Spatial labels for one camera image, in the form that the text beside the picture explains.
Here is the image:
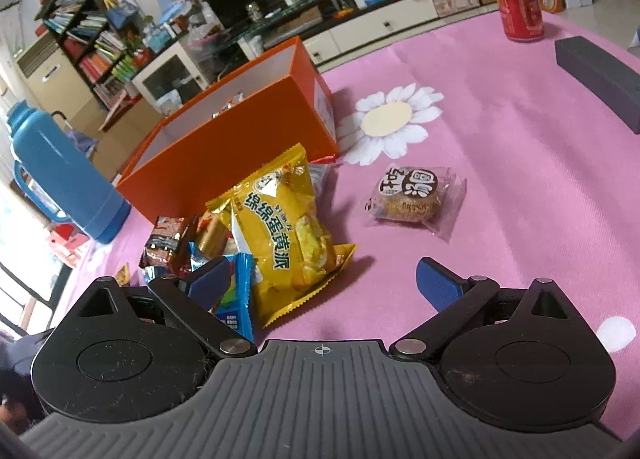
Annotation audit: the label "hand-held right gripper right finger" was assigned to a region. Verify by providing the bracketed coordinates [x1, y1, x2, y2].
[390, 256, 576, 360]

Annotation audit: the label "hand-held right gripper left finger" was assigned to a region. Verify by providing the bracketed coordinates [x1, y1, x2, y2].
[67, 255, 258, 357]

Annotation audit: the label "blue snack packet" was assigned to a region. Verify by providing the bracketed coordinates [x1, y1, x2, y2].
[187, 241, 258, 345]

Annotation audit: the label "gold snack packet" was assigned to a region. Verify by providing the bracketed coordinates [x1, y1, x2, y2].
[195, 211, 233, 260]

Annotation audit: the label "brown snack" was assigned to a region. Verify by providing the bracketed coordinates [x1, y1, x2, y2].
[139, 215, 196, 275]

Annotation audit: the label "yellow snack packet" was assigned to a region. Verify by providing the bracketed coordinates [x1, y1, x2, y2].
[206, 143, 357, 330]

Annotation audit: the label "round pastry clear packet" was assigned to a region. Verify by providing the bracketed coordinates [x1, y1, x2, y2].
[364, 164, 468, 245]

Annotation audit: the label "orange storage box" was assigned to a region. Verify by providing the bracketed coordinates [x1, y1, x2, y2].
[114, 35, 340, 224]

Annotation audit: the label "snacks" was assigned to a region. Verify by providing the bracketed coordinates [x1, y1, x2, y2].
[212, 91, 246, 117]

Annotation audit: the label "pink floral tablecloth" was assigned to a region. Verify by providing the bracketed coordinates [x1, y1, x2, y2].
[50, 4, 640, 440]

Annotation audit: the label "large brown cardboard box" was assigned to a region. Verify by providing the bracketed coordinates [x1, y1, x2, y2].
[95, 96, 163, 174]

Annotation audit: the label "blue thermos flask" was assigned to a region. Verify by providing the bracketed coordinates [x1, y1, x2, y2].
[5, 101, 132, 245]

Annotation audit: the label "white glass-door cabinet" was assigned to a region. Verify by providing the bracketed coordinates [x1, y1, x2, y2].
[132, 41, 213, 117]

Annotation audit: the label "white standing air conditioner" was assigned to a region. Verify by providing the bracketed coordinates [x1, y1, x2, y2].
[15, 34, 93, 127]

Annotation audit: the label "dark grey rectangular block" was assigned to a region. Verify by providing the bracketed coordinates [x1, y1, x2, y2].
[555, 37, 640, 134]

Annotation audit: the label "black bookshelf with books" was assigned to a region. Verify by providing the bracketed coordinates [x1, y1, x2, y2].
[34, 0, 148, 112]

